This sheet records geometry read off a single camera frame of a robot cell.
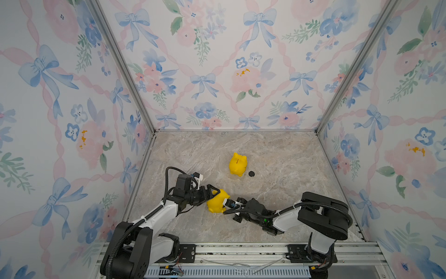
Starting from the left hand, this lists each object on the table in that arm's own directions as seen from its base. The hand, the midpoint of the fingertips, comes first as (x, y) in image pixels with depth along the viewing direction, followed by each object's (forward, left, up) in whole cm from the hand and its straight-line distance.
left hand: (216, 194), depth 85 cm
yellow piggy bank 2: (+16, -11, +2) cm, 20 cm away
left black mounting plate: (-24, +11, -5) cm, 27 cm away
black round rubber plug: (+16, -20, -7) cm, 26 cm away
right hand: (-3, -5, -2) cm, 6 cm away
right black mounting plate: (-24, -35, -5) cm, 43 cm away
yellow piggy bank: (-6, 0, +2) cm, 6 cm away
